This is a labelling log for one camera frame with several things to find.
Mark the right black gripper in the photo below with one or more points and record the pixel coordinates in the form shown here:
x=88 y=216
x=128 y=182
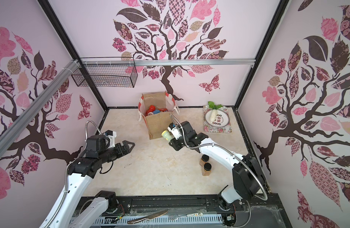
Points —
x=174 y=141

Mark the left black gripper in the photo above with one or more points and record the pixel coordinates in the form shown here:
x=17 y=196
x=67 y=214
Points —
x=121 y=151

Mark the green flashlight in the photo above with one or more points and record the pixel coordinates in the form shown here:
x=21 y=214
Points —
x=167 y=135

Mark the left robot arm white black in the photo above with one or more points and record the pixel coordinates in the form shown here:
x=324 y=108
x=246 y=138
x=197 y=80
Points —
x=100 y=149

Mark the burlap tote bag red trim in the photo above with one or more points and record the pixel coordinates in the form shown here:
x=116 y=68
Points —
x=157 y=123

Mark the spice jar black lid upper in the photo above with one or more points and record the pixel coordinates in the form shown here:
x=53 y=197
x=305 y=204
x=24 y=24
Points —
x=203 y=160

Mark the spice jar black lid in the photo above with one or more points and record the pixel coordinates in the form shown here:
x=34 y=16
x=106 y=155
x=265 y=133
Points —
x=203 y=160
x=206 y=169

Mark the spice jar black lid lower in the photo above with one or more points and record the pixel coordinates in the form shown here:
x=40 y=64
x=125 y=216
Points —
x=206 y=169

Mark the left flexible metal conduit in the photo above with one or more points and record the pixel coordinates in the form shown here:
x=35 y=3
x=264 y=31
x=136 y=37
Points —
x=74 y=187

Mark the flexible metal conduit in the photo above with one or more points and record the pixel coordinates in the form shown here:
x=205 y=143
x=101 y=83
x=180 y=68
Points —
x=74 y=187
x=234 y=159

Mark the white radish toy green leaves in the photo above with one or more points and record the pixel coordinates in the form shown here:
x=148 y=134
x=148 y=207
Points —
x=214 y=107

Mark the white patterned plate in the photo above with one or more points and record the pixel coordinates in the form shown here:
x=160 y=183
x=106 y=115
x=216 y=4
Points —
x=222 y=119

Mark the right flexible metal conduit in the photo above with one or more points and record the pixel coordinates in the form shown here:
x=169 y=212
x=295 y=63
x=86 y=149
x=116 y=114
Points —
x=234 y=159

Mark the table knife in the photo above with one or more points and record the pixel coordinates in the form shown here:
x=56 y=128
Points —
x=149 y=217

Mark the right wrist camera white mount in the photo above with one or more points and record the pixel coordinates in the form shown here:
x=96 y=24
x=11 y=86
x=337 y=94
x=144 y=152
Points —
x=175 y=131

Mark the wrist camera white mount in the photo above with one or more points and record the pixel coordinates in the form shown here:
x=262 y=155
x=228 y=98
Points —
x=111 y=135
x=175 y=131

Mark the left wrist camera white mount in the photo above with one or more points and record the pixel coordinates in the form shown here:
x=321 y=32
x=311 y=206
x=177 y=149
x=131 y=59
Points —
x=111 y=135

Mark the black wire wall basket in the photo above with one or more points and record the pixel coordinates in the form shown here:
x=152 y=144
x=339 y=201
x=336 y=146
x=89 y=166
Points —
x=106 y=73

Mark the white slotted cable duct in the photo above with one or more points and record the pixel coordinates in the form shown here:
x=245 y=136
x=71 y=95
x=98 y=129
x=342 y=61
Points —
x=106 y=222

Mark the back aluminium frame bar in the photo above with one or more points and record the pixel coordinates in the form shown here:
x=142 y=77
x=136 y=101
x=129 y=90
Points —
x=186 y=62

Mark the aluminium frame bar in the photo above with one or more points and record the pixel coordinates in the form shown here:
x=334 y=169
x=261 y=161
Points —
x=13 y=132
x=186 y=62

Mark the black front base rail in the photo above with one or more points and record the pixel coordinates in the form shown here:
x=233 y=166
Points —
x=211 y=203

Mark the left aluminium frame bar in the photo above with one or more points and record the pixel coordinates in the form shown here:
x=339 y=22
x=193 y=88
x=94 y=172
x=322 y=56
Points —
x=13 y=132

